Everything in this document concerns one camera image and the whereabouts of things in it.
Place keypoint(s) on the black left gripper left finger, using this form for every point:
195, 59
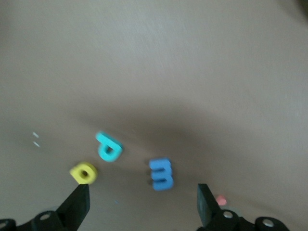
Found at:
69, 211

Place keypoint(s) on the yellow foam letter d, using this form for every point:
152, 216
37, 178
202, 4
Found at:
75, 172

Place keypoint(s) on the red foam letter f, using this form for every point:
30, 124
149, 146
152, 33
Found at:
221, 199

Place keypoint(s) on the teal foam letter p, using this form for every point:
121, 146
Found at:
104, 140

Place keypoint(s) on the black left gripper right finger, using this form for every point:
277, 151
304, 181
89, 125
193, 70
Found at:
211, 216

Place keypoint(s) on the brown table cover sheet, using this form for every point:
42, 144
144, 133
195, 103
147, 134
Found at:
154, 60

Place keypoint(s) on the blue foam letter m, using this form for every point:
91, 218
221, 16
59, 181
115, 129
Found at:
156, 166

